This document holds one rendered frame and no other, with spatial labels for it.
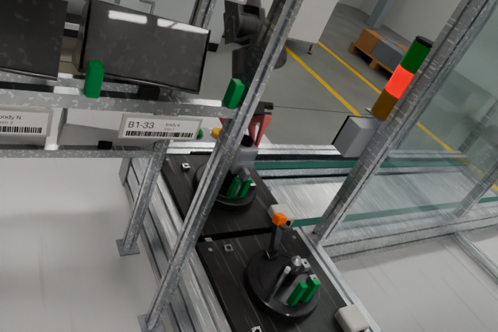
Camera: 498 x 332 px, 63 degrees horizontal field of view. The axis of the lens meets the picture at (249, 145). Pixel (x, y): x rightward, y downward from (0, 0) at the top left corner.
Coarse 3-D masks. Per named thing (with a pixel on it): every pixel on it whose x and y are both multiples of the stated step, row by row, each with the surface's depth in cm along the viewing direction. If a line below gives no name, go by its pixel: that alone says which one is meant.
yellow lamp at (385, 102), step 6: (384, 90) 75; (384, 96) 75; (390, 96) 74; (378, 102) 76; (384, 102) 75; (390, 102) 74; (372, 108) 77; (378, 108) 76; (384, 108) 75; (390, 108) 74; (378, 114) 76; (384, 114) 75; (384, 120) 76
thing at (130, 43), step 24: (96, 0) 40; (96, 24) 41; (120, 24) 42; (144, 24) 43; (168, 24) 44; (96, 48) 41; (120, 48) 42; (144, 48) 43; (168, 48) 44; (192, 48) 45; (120, 72) 43; (144, 72) 44; (168, 72) 45; (192, 72) 46
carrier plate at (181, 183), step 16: (176, 160) 91; (192, 160) 94; (208, 160) 96; (176, 176) 87; (192, 176) 89; (256, 176) 98; (176, 192) 83; (192, 192) 85; (256, 192) 93; (256, 208) 88; (208, 224) 79; (224, 224) 80; (240, 224) 82; (256, 224) 84; (272, 224) 86
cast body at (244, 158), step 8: (248, 136) 83; (240, 144) 81; (248, 144) 81; (240, 152) 80; (248, 152) 81; (256, 152) 82; (240, 160) 81; (248, 160) 82; (232, 168) 82; (240, 168) 82; (248, 168) 83; (240, 176) 83; (248, 176) 82
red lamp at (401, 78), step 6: (396, 72) 73; (402, 72) 72; (408, 72) 71; (396, 78) 72; (402, 78) 72; (408, 78) 71; (390, 84) 74; (396, 84) 73; (402, 84) 72; (390, 90) 74; (396, 90) 73; (402, 90) 72; (396, 96) 73
